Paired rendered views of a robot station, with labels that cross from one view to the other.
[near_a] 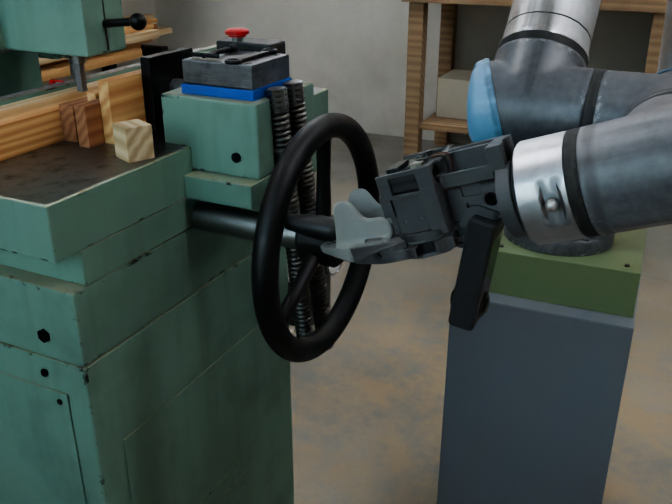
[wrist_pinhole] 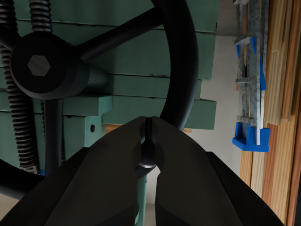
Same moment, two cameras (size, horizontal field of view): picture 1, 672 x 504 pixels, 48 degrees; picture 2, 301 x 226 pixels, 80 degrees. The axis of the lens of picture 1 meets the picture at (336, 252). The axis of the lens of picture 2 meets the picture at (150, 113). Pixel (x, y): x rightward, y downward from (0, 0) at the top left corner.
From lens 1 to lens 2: 0.73 m
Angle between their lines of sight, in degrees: 71
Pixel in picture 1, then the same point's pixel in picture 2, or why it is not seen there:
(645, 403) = not seen: outside the picture
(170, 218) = (128, 88)
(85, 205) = (191, 121)
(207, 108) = not seen: hidden behind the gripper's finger
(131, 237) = (163, 91)
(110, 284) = not seen: hidden behind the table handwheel
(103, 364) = (203, 26)
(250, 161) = (88, 129)
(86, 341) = (210, 48)
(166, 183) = (127, 110)
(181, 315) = (129, 17)
